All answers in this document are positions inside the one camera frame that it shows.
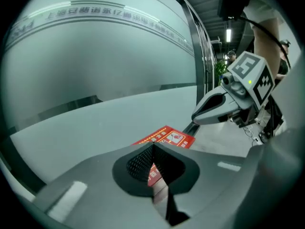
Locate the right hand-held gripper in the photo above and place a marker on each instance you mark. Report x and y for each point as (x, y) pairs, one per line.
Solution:
(250, 80)

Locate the black camera box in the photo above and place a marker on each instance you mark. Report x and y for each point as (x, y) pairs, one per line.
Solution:
(234, 1)

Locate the person's white shirt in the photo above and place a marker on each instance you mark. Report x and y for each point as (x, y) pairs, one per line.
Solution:
(262, 11)

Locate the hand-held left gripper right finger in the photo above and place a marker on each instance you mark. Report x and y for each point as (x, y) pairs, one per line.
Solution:
(209, 175)

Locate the red fire extinguisher box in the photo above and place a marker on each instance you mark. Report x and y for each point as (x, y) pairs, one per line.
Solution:
(166, 133)

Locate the black window frame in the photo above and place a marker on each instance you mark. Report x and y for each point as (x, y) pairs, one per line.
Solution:
(196, 56)

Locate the person's right forearm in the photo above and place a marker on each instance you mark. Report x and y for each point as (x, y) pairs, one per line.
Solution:
(267, 49)

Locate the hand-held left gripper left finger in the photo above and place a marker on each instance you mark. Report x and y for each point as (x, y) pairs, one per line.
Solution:
(95, 194)

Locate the green potted plant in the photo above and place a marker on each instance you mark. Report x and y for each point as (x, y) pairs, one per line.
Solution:
(219, 71)

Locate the long ceiling light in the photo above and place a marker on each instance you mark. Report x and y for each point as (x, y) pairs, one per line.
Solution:
(228, 35)

